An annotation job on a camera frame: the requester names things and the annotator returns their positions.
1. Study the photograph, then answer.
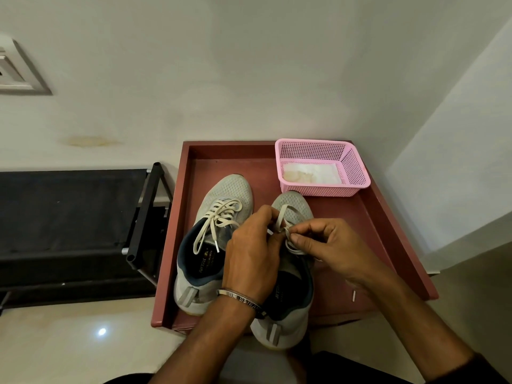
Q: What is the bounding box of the person's right hand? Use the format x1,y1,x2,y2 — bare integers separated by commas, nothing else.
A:
289,218,401,300

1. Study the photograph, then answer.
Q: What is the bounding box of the person's left hand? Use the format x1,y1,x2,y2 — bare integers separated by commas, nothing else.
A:
222,204,287,308

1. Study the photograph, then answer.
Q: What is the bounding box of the grey sneaker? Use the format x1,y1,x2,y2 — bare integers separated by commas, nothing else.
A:
250,190,357,351
173,174,254,316

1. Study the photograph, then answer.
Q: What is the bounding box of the white wipe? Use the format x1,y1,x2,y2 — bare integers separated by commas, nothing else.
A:
283,171,317,185

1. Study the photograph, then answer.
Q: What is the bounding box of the reddish-brown side table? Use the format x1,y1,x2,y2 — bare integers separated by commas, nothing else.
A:
150,140,439,334

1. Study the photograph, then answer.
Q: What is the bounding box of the black shoe rack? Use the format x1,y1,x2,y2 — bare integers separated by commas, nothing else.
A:
0,162,173,310

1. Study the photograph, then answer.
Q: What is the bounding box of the person's left forearm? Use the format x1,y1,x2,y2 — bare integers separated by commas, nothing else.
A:
148,295,263,384

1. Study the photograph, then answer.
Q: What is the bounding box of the person's right forearm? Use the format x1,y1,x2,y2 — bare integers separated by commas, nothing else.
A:
370,282,477,382

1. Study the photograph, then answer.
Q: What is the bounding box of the stack of white wipes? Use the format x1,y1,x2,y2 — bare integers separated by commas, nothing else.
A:
282,162,343,185

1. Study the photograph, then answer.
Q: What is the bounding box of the pink plastic basket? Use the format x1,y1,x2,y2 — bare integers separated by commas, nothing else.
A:
274,138,372,197

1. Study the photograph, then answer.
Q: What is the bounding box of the silver bracelet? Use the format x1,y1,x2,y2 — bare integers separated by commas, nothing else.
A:
217,289,268,319

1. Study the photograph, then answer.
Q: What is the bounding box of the white wall socket plate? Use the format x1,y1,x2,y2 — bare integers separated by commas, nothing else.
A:
0,34,53,95

